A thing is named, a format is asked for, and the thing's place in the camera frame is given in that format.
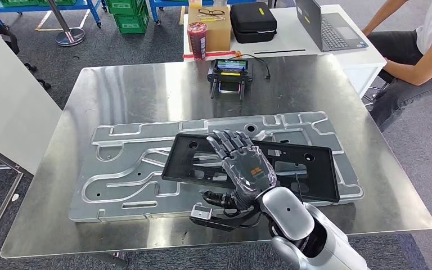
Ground green plastic crate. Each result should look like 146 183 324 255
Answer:
0 0 77 6
105 0 144 16
113 7 150 35

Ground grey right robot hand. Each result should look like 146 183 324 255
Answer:
202 129 277 212

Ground stamped grey metal panel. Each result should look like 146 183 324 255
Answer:
69 111 365 223

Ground black eyeglasses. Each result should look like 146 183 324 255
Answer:
198 8 226 17

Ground black cable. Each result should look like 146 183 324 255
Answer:
228 53 272 80

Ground black plastic car part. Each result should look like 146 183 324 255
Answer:
161 133 341 204

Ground person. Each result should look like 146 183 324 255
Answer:
361 0 432 133

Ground stainless steel workbench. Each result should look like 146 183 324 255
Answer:
0 53 432 259

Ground red flat strip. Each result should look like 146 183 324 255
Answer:
183 51 241 59

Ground black zip case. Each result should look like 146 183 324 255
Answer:
229 2 278 44

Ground grey laptop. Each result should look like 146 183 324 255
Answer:
295 0 369 52

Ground black remote controller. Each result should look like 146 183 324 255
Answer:
207 58 254 101

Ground cardboard box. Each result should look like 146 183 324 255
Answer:
187 5 232 52

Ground white board panel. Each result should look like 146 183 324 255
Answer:
0 33 63 176

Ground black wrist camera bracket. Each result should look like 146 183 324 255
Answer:
189 208 266 232

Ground chrome stanchion post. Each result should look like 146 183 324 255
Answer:
46 0 87 47

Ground red drink cup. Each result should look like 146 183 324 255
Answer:
187 21 208 61

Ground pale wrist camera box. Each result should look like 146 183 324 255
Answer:
190 204 214 221

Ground black thin strip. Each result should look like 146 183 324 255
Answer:
253 48 307 55

